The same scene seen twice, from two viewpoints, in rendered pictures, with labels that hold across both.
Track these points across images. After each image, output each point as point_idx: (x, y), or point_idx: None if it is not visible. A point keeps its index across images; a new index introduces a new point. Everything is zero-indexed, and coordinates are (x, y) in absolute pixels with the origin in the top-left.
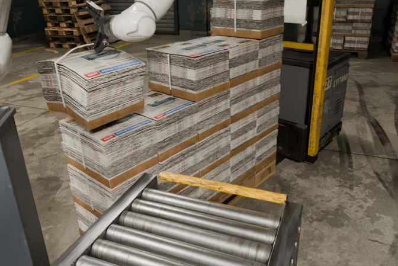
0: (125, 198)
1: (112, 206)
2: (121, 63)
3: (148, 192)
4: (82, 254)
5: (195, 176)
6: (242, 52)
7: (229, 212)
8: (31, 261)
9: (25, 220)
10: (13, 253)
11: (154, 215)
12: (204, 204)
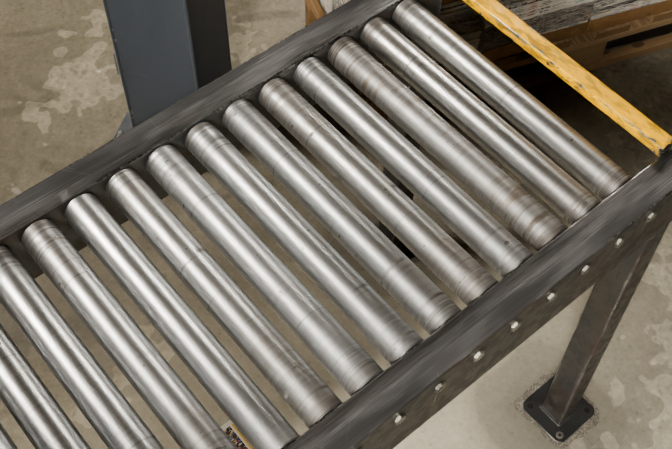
0: (357, 9)
1: (327, 18)
2: None
3: (408, 11)
4: (241, 97)
5: None
6: None
7: (536, 125)
8: (188, 28)
9: None
10: (159, 4)
11: (397, 68)
12: (499, 85)
